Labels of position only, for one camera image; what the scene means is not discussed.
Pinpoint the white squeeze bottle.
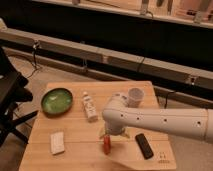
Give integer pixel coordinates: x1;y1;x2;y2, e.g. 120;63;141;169
82;92;98;122

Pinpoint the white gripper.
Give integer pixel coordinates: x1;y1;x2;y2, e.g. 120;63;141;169
99;124;130;139

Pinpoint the white sponge block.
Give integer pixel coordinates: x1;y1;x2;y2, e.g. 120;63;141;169
50;132;65;155

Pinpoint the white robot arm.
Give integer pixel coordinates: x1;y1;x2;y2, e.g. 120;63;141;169
101;93;213;144

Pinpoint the green bowl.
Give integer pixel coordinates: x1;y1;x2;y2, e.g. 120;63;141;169
41;88;73;116

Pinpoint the red pepper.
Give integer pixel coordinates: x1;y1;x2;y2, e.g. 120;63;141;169
103;135;111;155

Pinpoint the black remote control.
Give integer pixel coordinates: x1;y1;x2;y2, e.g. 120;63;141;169
135;134;154;159

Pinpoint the white paper cup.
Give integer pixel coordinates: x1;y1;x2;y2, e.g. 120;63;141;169
128;87;144;108

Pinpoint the black chair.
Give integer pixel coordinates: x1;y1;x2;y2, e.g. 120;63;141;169
0;46;37;147

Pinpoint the black cable on floor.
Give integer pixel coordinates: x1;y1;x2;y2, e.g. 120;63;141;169
27;40;42;79

